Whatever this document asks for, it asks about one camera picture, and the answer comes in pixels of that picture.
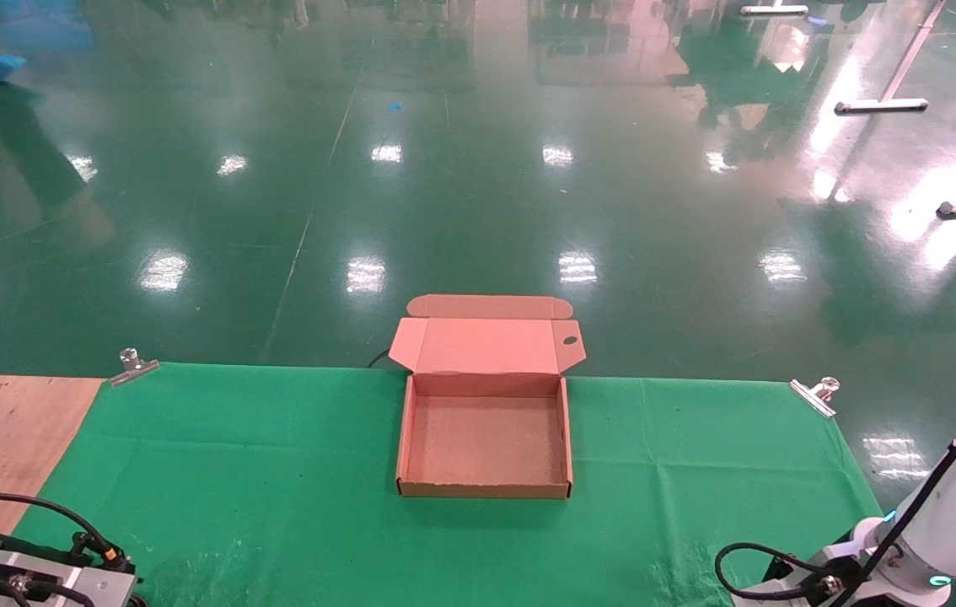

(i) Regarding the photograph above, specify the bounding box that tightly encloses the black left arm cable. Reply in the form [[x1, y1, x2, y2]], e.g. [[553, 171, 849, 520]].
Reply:
[[0, 490, 121, 574]]

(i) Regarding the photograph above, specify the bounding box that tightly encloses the green table cloth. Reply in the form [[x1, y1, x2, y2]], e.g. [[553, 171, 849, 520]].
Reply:
[[13, 363, 885, 607]]

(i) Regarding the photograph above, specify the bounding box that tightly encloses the silver binder clip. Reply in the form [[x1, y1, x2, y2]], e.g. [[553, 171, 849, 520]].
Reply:
[[788, 377, 841, 419], [110, 348, 161, 388]]

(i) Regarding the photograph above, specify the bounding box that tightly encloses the open brown cardboard box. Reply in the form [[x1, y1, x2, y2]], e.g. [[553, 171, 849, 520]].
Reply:
[[388, 293, 587, 500]]

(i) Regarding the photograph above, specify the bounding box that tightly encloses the white metal table leg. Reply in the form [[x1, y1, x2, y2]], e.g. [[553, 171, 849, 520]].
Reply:
[[834, 0, 948, 115]]

